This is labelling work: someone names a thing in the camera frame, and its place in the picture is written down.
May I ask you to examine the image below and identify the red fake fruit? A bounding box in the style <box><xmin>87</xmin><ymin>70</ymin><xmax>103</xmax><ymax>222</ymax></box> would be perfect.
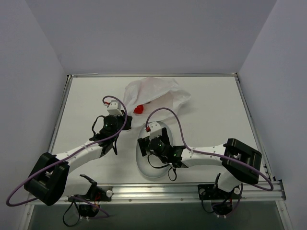
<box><xmin>133</xmin><ymin>104</ymin><xmax>144</xmax><ymax>115</ymax></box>

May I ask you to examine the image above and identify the white plastic bag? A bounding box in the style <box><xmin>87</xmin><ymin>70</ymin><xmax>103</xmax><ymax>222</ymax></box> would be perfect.
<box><xmin>123</xmin><ymin>77</ymin><xmax>191</xmax><ymax>128</ymax></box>

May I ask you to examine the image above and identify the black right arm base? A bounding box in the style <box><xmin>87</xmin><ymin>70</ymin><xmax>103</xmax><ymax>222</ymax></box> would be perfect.
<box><xmin>198</xmin><ymin>173</ymin><xmax>243</xmax><ymax>219</ymax></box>

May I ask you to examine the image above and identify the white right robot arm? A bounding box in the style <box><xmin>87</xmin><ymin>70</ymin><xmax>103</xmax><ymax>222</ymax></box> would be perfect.
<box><xmin>136</xmin><ymin>127</ymin><xmax>262</xmax><ymax>198</ymax></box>

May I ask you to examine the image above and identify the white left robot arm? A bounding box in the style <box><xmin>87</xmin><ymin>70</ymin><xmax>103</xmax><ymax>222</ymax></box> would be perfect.
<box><xmin>24</xmin><ymin>114</ymin><xmax>132</xmax><ymax>206</ymax></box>

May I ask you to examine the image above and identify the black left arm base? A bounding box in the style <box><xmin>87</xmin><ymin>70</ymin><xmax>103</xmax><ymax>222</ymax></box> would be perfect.
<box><xmin>65</xmin><ymin>174</ymin><xmax>113</xmax><ymax>220</ymax></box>

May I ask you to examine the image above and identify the white oval plate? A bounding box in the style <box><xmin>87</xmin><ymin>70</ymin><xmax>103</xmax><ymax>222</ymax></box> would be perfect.
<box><xmin>136</xmin><ymin>121</ymin><xmax>173</xmax><ymax>178</ymax></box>

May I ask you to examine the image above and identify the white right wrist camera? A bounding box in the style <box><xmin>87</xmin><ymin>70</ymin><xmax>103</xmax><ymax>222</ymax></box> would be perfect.
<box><xmin>145</xmin><ymin>121</ymin><xmax>162</xmax><ymax>140</ymax></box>

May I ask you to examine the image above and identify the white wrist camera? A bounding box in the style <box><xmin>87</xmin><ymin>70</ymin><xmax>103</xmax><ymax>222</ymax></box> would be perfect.
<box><xmin>107</xmin><ymin>100</ymin><xmax>123</xmax><ymax>116</ymax></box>
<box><xmin>145</xmin><ymin>121</ymin><xmax>162</xmax><ymax>140</ymax></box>

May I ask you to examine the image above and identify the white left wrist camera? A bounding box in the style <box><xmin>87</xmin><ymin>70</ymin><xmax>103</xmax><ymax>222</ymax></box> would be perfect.
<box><xmin>107</xmin><ymin>100</ymin><xmax>123</xmax><ymax>116</ymax></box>

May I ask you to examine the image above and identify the aluminium front rail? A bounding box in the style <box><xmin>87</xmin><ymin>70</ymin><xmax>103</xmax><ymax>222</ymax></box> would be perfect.
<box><xmin>24</xmin><ymin>181</ymin><xmax>286</xmax><ymax>205</ymax></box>

